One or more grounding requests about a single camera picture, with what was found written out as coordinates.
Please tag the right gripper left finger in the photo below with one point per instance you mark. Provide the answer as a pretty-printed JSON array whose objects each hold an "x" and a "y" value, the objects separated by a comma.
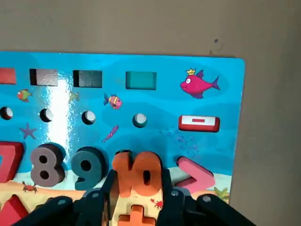
[{"x": 70, "y": 212}]

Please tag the red triangle piece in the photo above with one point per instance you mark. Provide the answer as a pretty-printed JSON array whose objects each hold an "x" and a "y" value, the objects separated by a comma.
[{"x": 11, "y": 212}]

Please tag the pink greater-than sign piece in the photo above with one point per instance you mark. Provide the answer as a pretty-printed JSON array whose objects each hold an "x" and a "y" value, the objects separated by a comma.
[{"x": 200, "y": 181}]

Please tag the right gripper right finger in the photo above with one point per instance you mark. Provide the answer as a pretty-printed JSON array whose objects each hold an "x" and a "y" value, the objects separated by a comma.
[{"x": 188, "y": 209}]

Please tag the dark teal number nine piece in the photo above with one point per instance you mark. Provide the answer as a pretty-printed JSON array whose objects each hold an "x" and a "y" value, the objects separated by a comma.
[{"x": 77, "y": 174}]

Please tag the orange plus sign piece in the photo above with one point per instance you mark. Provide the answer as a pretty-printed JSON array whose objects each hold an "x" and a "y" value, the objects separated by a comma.
[{"x": 136, "y": 216}]

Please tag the grey purple number eight piece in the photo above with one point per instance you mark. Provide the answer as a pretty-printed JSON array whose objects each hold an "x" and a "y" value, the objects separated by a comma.
[{"x": 35, "y": 164}]

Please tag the small red block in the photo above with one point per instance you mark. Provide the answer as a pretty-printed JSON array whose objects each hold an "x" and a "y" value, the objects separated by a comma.
[{"x": 7, "y": 76}]

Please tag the red white minus block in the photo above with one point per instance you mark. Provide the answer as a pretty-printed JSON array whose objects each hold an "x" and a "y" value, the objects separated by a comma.
[{"x": 198, "y": 127}]

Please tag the blue wooden toy board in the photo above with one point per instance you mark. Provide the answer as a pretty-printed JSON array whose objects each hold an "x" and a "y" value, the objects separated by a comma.
[{"x": 164, "y": 70}]

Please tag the orange number ten piece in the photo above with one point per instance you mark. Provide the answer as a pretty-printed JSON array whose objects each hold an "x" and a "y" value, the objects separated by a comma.
[{"x": 136, "y": 174}]

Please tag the red number seven piece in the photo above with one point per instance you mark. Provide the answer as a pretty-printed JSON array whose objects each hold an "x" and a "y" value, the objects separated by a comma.
[{"x": 9, "y": 162}]

